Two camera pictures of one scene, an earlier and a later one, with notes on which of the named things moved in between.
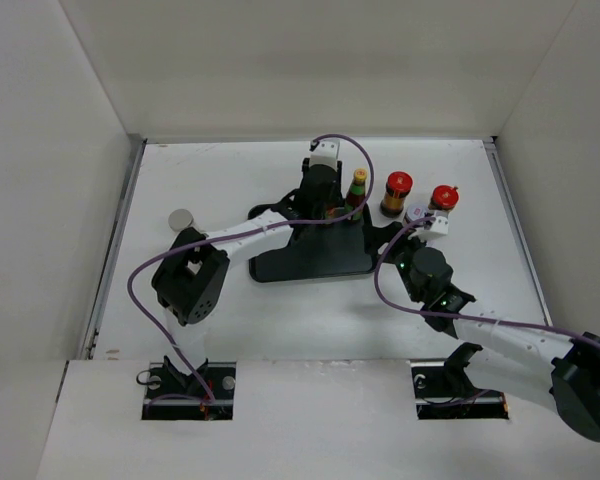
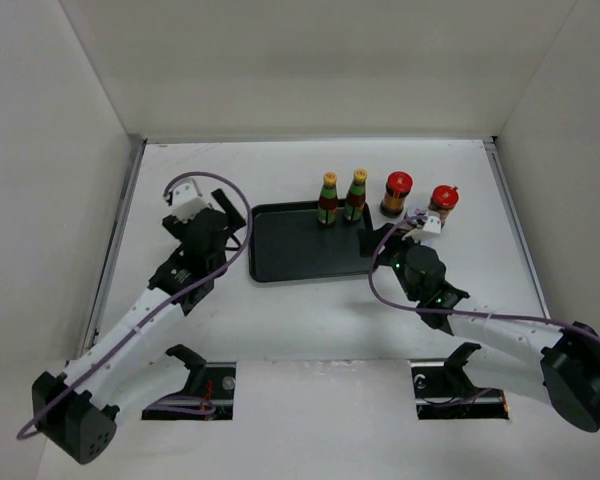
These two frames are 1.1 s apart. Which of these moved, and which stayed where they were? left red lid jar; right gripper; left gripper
Moved: left gripper
Stayed: left red lid jar; right gripper
